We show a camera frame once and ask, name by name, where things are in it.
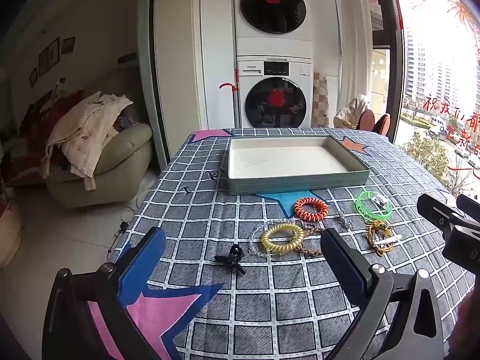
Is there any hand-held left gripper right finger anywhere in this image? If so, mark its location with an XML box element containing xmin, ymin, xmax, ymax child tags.
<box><xmin>320</xmin><ymin>228</ymin><xmax>445</xmax><ymax>360</ymax></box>

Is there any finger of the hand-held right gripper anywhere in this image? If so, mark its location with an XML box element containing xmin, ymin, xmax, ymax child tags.
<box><xmin>417</xmin><ymin>194</ymin><xmax>473</xmax><ymax>239</ymax></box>
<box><xmin>457</xmin><ymin>194</ymin><xmax>480</xmax><ymax>223</ymax></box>

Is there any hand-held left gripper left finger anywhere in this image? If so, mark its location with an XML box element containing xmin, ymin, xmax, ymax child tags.
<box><xmin>42</xmin><ymin>227</ymin><xmax>167</xmax><ymax>360</ymax></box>

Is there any braided brown hair tie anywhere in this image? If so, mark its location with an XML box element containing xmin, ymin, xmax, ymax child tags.
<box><xmin>296</xmin><ymin>225</ymin><xmax>324</xmax><ymax>257</ymax></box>

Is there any brown spiral hair tie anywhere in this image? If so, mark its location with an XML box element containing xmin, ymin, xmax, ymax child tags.
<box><xmin>365</xmin><ymin>225</ymin><xmax>391</xmax><ymax>251</ymax></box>

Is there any green translucent bracelet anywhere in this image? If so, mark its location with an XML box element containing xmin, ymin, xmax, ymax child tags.
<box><xmin>355</xmin><ymin>190</ymin><xmax>394</xmax><ymax>226</ymax></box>

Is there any yellow spiral hair tie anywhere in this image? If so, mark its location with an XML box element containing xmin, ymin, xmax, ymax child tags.
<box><xmin>261</xmin><ymin>223</ymin><xmax>304</xmax><ymax>252</ymax></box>

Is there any black hair claw clip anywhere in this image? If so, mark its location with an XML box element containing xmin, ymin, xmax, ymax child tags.
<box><xmin>214</xmin><ymin>244</ymin><xmax>247</xmax><ymax>275</ymax></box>

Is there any clear bead bracelet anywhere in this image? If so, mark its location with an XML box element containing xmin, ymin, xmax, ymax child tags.
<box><xmin>248</xmin><ymin>219</ymin><xmax>301</xmax><ymax>260</ymax></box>

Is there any shallow grey-green cardboard box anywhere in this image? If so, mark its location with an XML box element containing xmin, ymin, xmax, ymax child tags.
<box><xmin>227</xmin><ymin>135</ymin><xmax>371</xmax><ymax>196</ymax></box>

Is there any person's right forearm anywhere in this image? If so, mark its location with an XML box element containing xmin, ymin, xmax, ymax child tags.
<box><xmin>451</xmin><ymin>289</ymin><xmax>480</xmax><ymax>360</ymax></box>

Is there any grey checked star tablecloth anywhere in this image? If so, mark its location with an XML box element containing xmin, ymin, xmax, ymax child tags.
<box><xmin>109</xmin><ymin>127</ymin><xmax>477</xmax><ymax>360</ymax></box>

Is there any pale green sofa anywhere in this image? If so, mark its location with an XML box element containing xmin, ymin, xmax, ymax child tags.
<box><xmin>45</xmin><ymin>122</ymin><xmax>154</xmax><ymax>209</ymax></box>

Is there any brown chair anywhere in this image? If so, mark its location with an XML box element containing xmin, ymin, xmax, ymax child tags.
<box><xmin>375</xmin><ymin>113</ymin><xmax>391</xmax><ymax>136</ymax></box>
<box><xmin>358</xmin><ymin>109</ymin><xmax>376</xmax><ymax>132</ymax></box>

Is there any white cloth on chair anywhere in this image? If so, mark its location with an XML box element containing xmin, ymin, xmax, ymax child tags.
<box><xmin>334</xmin><ymin>94</ymin><xmax>370</xmax><ymax>128</ymax></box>

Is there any beige clothes pile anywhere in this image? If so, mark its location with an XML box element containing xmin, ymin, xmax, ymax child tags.
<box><xmin>42</xmin><ymin>91</ymin><xmax>134</xmax><ymax>190</ymax></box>

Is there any checked hanging towel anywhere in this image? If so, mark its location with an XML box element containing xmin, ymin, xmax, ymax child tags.
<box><xmin>312</xmin><ymin>72</ymin><xmax>330</xmax><ymax>128</ymax></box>

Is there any dark red blanket pile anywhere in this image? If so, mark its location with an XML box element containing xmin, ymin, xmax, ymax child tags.
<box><xmin>7</xmin><ymin>90</ymin><xmax>83</xmax><ymax>184</ymax></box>

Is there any white washing machine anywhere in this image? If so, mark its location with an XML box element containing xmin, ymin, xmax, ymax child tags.
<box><xmin>236</xmin><ymin>55</ymin><xmax>314</xmax><ymax>129</ymax></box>

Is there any white stacked dryer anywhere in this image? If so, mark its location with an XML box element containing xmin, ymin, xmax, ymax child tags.
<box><xmin>232</xmin><ymin>0</ymin><xmax>314</xmax><ymax>42</ymax></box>

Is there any floor cable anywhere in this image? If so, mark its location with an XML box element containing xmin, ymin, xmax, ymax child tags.
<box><xmin>108</xmin><ymin>195</ymin><xmax>140</xmax><ymax>256</ymax></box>

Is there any orange spiral hair tie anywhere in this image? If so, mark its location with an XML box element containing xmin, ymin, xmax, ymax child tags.
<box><xmin>294</xmin><ymin>197</ymin><xmax>329</xmax><ymax>221</ymax></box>

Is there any red-handled mop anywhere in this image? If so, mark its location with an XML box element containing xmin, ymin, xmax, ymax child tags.
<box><xmin>219</xmin><ymin>68</ymin><xmax>241</xmax><ymax>128</ymax></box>

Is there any large picture frame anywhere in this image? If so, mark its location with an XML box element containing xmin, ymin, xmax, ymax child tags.
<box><xmin>38</xmin><ymin>37</ymin><xmax>61</xmax><ymax>76</ymax></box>

